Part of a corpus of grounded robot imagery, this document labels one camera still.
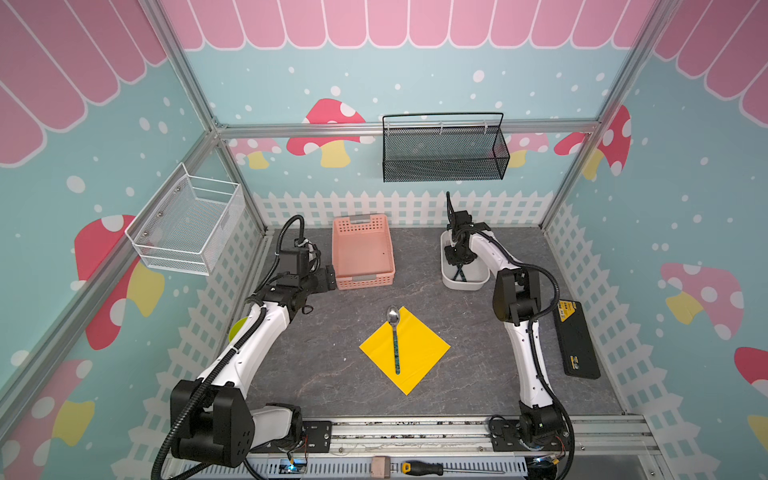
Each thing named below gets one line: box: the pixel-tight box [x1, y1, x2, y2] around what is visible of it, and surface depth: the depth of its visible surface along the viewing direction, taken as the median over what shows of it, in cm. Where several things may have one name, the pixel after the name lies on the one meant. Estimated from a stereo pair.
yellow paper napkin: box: [359, 306, 451, 396], surface depth 91 cm
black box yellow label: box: [553, 300, 601, 379], surface depth 91 cm
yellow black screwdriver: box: [401, 460, 506, 476], surface depth 71 cm
